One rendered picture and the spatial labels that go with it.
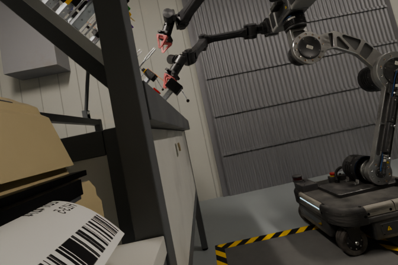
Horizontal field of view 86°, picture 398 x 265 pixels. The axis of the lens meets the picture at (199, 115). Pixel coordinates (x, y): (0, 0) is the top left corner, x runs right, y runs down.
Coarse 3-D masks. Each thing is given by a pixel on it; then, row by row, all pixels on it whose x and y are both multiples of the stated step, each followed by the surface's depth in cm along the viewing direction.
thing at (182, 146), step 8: (176, 136) 98; (184, 136) 142; (176, 144) 92; (184, 144) 129; (184, 152) 119; (184, 160) 110; (184, 168) 102; (184, 176) 95; (192, 176) 141; (192, 184) 129; (192, 192) 118; (192, 200) 110; (192, 208) 102; (192, 216) 95
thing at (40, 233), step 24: (24, 216) 11; (48, 216) 11; (72, 216) 12; (96, 216) 13; (0, 240) 9; (24, 240) 9; (48, 240) 10; (72, 240) 10; (96, 240) 11; (0, 264) 8; (24, 264) 8; (48, 264) 8; (72, 264) 9; (96, 264) 10
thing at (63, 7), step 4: (72, 0) 70; (76, 0) 71; (80, 0) 72; (64, 4) 71; (72, 4) 71; (76, 4) 71; (84, 4) 73; (60, 8) 71; (64, 8) 71; (68, 8) 72; (80, 8) 73; (56, 12) 71; (60, 12) 71; (60, 16) 71; (64, 16) 72
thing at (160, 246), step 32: (96, 0) 26; (128, 32) 27; (128, 64) 26; (128, 96) 26; (128, 128) 25; (128, 160) 25; (128, 192) 25; (160, 192) 26; (160, 224) 24; (128, 256) 21; (160, 256) 21
